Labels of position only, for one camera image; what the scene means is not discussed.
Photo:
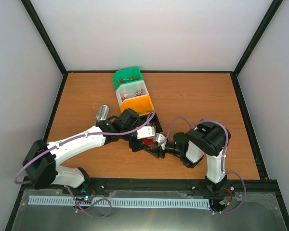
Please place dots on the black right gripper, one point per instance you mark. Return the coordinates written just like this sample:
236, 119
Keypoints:
156, 153

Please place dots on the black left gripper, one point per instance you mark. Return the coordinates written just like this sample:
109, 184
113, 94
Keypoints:
137, 146

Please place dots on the red jar lid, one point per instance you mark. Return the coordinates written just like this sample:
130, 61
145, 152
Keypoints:
149, 141

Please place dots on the silver metal scoop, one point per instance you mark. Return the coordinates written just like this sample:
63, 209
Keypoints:
102, 113

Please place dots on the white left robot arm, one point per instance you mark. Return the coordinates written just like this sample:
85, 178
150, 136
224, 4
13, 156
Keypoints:
43, 161

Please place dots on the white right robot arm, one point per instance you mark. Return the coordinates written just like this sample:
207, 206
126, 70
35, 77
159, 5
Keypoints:
208, 139

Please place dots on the black candy bin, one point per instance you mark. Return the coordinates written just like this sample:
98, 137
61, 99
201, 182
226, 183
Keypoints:
154, 122

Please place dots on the yellow candy bin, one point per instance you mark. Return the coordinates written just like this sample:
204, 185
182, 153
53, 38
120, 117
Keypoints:
141, 105

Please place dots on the white candy bin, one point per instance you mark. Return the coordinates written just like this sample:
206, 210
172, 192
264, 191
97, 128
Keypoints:
131, 90

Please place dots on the green candy bin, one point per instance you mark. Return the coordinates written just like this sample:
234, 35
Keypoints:
125, 76

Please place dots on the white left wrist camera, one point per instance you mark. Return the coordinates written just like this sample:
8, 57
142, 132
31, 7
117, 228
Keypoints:
146, 132

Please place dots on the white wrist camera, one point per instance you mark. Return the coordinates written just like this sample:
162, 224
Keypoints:
159, 138
146, 132

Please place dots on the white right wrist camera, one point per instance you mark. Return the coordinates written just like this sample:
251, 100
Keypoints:
159, 138

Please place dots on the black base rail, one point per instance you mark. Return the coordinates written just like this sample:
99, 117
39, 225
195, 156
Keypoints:
195, 188

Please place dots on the light blue cable duct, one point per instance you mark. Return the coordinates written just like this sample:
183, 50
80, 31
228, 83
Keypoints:
121, 202

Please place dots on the black enclosure frame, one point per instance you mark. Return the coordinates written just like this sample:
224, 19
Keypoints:
234, 74

